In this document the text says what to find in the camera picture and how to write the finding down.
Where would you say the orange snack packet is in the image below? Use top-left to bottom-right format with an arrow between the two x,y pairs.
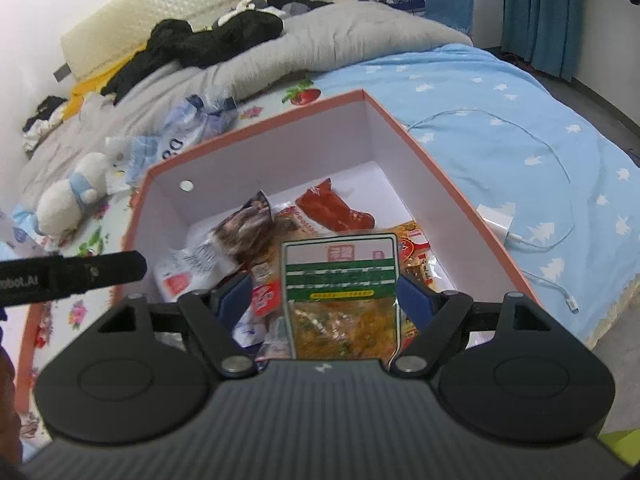
399,221 -> 447,292

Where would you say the blue curtain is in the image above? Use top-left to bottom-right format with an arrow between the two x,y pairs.
501,0 -> 584,82

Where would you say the black jacket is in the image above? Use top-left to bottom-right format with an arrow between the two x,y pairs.
99,9 -> 287,107

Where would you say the white red snack packet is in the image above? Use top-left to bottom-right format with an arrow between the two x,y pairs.
151,239 -> 242,304

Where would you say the white charging cable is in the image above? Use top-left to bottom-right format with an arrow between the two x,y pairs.
406,108 -> 582,312

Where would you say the green white snack packet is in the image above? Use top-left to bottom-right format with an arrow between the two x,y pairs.
280,233 -> 402,362

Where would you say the blue white plastic bag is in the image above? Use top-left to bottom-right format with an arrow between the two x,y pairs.
107,94 -> 240,184

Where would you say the fruit print mat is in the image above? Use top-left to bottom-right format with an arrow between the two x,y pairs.
0,76 -> 327,442

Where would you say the dark grey cloth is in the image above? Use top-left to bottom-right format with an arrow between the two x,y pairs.
269,0 -> 332,17

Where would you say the grey duvet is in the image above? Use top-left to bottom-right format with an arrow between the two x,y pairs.
19,0 -> 474,197

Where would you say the deep orange cardboard box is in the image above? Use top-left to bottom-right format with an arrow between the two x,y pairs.
124,88 -> 544,357

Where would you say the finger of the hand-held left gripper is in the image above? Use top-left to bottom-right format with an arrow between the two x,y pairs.
65,251 -> 149,292

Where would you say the black white cloth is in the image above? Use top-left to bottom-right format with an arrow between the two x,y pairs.
216,0 -> 274,29

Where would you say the small red snack packet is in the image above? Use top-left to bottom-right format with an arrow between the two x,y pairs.
251,280 -> 284,317

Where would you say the white charger plug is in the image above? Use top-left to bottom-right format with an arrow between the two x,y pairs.
474,203 -> 516,242

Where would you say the brown snack packet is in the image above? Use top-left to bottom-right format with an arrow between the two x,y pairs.
214,189 -> 277,267

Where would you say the pile of clothes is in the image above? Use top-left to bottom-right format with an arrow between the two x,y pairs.
20,94 -> 69,154

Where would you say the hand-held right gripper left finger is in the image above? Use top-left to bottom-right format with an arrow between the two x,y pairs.
80,272 -> 254,379

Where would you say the lime green object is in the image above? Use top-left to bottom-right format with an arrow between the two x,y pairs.
596,429 -> 640,467

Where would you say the white blue plush toy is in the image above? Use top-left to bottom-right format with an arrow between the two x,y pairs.
37,135 -> 132,237

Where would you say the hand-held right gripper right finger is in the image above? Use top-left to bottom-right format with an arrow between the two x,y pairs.
390,274 -> 571,379

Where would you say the shallow orange box lid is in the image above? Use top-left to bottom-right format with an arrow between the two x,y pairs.
14,304 -> 49,413

